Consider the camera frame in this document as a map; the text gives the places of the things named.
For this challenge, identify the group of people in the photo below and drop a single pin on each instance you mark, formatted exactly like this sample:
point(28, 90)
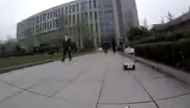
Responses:
point(113, 45)

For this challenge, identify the person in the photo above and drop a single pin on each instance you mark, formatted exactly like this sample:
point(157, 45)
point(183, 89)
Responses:
point(66, 46)

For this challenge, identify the small white wheeled robot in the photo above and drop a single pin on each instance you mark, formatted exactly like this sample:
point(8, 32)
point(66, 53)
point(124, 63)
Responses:
point(129, 65)
point(129, 50)

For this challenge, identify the grey paved slab path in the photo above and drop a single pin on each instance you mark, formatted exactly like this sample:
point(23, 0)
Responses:
point(86, 87)

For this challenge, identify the large curved grey building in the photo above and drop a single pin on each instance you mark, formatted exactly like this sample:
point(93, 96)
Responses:
point(80, 21)

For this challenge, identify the grey stone kerb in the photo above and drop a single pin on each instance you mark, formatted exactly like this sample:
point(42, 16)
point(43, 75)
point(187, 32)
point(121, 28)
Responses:
point(171, 72)
point(17, 67)

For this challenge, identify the dark trimmed hedge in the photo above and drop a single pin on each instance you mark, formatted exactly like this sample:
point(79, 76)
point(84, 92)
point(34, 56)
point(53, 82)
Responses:
point(176, 53)

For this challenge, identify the grass lawn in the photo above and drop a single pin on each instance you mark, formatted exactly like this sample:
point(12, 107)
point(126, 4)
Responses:
point(13, 61)

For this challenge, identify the row of trees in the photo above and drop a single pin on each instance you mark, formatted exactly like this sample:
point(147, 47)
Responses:
point(5, 48)

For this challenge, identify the low dark-roofed building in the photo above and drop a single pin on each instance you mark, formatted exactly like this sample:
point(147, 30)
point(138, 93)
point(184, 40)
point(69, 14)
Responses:
point(183, 23)

